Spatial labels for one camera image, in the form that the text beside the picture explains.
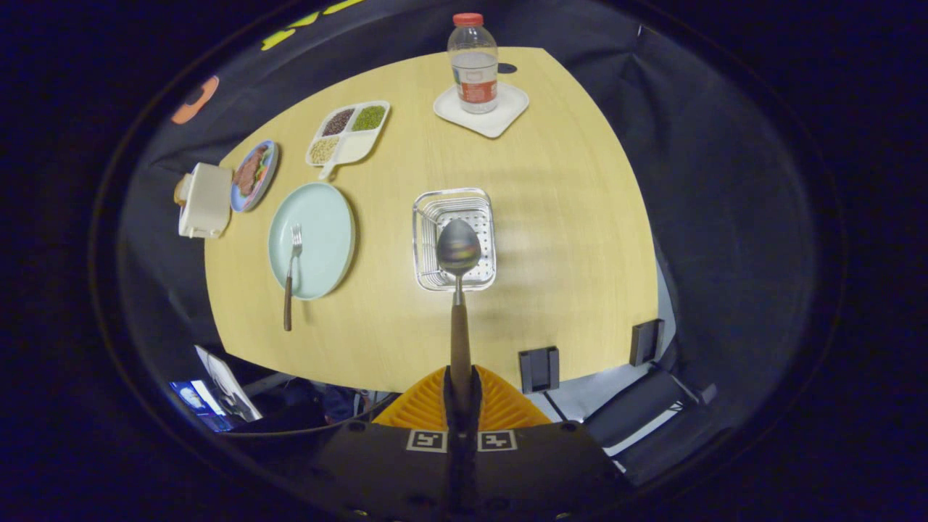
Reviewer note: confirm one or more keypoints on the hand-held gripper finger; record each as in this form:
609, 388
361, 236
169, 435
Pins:
453, 471
471, 471

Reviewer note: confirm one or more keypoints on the black table clamp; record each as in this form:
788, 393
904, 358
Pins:
539, 370
645, 342

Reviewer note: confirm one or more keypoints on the black folding chair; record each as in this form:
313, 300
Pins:
638, 409

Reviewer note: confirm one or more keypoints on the white flat board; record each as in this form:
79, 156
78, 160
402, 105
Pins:
228, 384

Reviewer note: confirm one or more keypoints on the lit blue screen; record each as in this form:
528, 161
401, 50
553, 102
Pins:
196, 402

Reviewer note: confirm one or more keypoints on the pale green plate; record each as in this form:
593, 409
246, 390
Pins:
326, 232

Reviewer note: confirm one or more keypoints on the white divided tray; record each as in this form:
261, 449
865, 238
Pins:
355, 148

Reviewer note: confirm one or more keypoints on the yellow beans pile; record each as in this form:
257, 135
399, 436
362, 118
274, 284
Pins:
324, 150

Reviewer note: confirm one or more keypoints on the white square coaster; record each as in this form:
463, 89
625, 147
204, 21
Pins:
500, 119

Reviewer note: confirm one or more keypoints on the blue plate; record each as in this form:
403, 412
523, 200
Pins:
271, 165

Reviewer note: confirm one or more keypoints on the cooked meat slices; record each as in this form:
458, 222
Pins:
249, 172

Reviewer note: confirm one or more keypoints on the green beans pile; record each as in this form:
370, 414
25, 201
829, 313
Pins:
368, 118

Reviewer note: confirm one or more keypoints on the cream toaster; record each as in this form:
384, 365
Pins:
206, 199

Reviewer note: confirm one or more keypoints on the red beans pile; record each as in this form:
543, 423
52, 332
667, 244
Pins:
338, 122

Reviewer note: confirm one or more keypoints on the toasted bread slice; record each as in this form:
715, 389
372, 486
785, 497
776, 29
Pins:
180, 190

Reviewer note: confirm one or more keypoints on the clear bottle with red cap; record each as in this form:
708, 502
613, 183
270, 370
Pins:
475, 72

